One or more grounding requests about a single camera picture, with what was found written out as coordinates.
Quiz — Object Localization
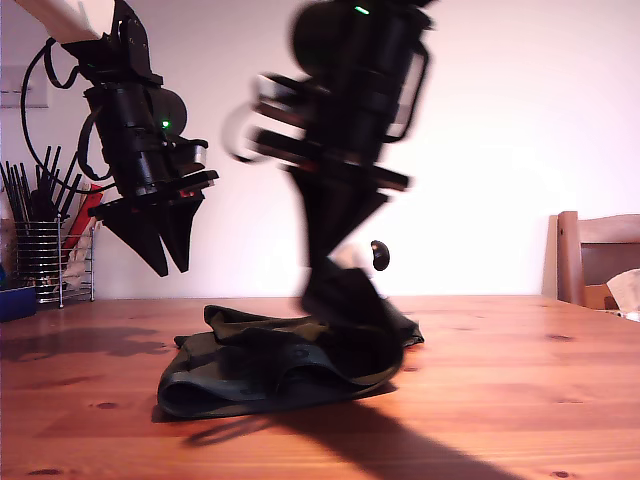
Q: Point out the blue box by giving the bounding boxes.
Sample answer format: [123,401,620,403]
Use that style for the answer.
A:
[0,287,39,324]

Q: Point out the dark green underwear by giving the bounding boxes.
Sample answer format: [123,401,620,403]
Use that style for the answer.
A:
[156,257,425,420]

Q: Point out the red paper packet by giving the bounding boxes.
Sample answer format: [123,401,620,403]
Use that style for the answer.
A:
[63,182,104,254]

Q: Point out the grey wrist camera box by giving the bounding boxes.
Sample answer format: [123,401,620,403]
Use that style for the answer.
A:
[172,137,210,176]

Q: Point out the brown cardboard box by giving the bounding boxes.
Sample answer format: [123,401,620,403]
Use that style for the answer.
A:
[583,283,619,311]

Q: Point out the white light switch plate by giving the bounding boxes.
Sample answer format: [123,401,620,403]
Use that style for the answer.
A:
[0,64,50,110]

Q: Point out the white paper packet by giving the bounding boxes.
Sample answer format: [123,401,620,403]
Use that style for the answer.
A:
[60,234,96,294]

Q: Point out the wooden chair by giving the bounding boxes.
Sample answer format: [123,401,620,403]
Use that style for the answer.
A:
[556,211,640,311]

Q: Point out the metal wire utensil holder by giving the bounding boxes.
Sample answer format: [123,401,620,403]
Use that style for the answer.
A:
[13,220,96,309]

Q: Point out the white tissue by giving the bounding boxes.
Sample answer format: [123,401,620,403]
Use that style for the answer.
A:
[605,268,640,315]

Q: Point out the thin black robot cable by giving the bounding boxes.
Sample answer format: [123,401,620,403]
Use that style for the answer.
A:
[19,37,116,194]
[219,102,266,164]

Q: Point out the flat black robot cable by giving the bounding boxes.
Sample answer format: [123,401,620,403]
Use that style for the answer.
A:
[77,113,114,182]
[384,42,432,144]

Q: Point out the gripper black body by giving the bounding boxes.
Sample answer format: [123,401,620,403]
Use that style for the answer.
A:
[88,142,220,217]

